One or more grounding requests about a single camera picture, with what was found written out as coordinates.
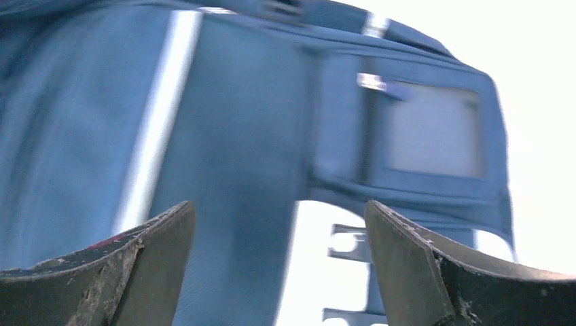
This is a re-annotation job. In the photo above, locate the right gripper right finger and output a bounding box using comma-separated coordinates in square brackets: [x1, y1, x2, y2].
[365, 200, 575, 326]

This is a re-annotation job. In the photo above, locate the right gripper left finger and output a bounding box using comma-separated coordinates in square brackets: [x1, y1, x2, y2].
[1, 201, 196, 326]

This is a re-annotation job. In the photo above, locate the navy blue backpack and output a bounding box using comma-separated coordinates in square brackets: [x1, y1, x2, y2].
[1, 1, 514, 325]

